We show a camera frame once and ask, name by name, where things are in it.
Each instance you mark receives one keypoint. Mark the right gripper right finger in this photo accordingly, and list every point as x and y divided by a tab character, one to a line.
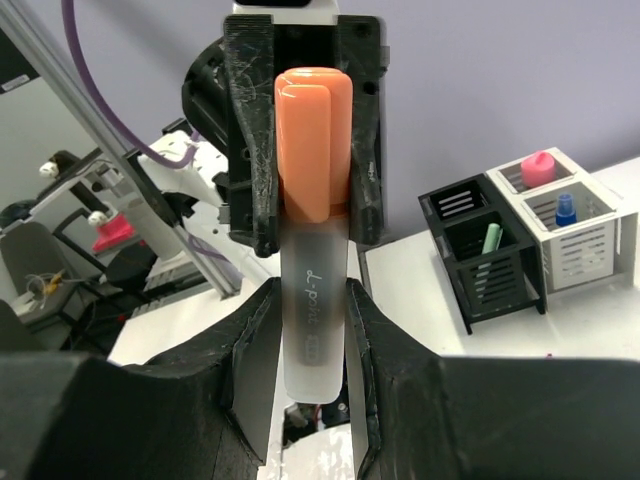
418	415

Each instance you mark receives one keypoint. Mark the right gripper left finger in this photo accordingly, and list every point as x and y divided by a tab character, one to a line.
200	410

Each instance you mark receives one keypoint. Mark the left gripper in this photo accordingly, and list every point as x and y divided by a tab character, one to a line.
286	35

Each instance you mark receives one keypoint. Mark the orange highlighter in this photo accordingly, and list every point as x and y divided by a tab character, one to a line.
313	113

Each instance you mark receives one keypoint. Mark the green highlighter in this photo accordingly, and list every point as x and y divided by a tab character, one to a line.
492	238

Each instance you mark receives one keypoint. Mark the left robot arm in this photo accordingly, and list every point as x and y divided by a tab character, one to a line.
205	102

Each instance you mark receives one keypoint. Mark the black slotted container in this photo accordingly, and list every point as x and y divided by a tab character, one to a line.
491	285

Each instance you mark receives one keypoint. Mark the pink glue stick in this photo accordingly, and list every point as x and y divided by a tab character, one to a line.
538	169

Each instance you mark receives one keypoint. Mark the white slotted container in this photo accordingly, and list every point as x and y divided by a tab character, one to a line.
586	232

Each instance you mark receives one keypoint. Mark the blue capped marker in container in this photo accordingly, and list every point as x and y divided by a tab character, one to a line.
565	213

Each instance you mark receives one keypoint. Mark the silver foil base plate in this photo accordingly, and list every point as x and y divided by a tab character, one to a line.
327	454

